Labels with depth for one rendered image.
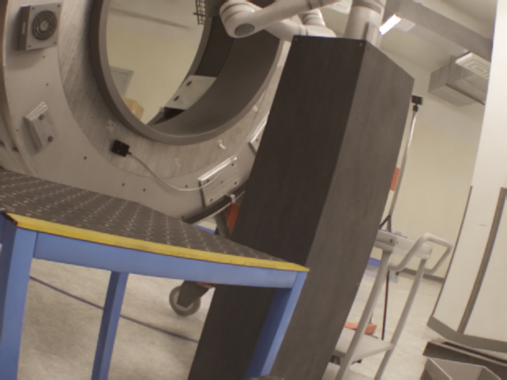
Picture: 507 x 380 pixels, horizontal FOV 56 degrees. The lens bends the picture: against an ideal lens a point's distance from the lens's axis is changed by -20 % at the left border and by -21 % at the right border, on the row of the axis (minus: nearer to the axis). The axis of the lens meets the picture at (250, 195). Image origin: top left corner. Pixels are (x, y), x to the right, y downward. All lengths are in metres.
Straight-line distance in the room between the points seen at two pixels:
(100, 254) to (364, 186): 0.83
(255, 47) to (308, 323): 1.08
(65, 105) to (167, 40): 9.51
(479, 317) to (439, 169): 7.41
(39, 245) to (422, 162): 10.88
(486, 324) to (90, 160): 3.50
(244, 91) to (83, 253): 1.43
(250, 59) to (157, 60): 8.85
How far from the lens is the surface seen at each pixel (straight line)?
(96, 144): 1.54
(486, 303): 4.33
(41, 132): 1.38
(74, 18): 1.43
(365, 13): 1.43
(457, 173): 11.63
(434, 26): 7.32
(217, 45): 2.32
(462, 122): 11.80
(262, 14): 1.46
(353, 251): 1.34
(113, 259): 0.61
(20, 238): 0.53
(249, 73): 1.99
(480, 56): 7.55
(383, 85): 1.33
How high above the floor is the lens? 0.70
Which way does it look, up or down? 1 degrees down
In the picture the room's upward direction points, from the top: 17 degrees clockwise
